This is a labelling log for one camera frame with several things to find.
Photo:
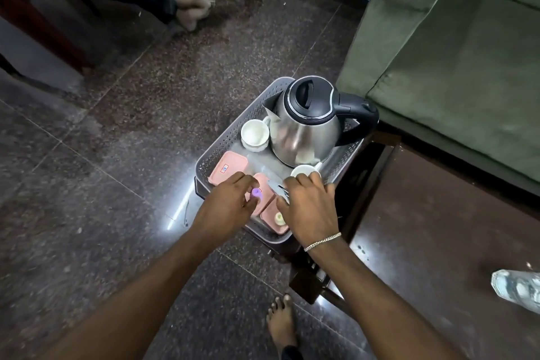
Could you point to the person's right hand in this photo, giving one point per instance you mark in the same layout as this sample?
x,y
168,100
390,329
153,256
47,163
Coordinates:
x,y
310,208

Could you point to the person's left hand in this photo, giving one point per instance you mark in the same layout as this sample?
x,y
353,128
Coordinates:
x,y
221,210

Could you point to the person's left thumb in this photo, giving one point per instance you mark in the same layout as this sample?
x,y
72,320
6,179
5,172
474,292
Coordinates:
x,y
253,205

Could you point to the person's right thumb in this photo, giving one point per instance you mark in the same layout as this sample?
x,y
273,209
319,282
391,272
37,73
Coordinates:
x,y
283,211

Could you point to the small purple cap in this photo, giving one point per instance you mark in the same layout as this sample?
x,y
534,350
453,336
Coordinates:
x,y
257,193

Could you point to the silver foil packet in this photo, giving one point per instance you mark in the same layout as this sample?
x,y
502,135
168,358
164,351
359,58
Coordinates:
x,y
276,189

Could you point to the person's right forearm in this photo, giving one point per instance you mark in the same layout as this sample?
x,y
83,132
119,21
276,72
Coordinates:
x,y
371,305

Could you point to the person's left forearm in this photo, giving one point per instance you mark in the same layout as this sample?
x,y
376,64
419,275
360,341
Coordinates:
x,y
135,305

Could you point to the small cream round object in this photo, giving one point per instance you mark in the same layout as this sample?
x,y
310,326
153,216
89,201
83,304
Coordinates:
x,y
279,219

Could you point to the pink plastic container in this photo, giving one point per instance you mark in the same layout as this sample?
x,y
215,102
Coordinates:
x,y
265,203
225,167
270,220

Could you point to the white ceramic cup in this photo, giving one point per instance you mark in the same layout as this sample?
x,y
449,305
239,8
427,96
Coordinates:
x,y
304,170
255,132

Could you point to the grey perforated plastic tray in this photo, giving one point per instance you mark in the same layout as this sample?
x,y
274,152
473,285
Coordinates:
x,y
223,142

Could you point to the stainless steel electric kettle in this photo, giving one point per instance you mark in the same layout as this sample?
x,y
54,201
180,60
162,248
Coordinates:
x,y
308,132

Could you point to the dark wooden table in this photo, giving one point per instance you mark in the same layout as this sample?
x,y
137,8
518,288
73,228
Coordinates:
x,y
422,224

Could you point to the person's dark trouser leg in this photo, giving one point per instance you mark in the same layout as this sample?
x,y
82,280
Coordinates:
x,y
292,353

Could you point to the green fabric sofa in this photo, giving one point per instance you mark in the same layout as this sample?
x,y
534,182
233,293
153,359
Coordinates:
x,y
447,60

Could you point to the clear plastic water bottle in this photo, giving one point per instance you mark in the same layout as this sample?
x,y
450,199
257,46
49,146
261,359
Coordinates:
x,y
517,290

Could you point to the brown wooden chair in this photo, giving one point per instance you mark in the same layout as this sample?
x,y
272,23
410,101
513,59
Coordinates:
x,y
46,30

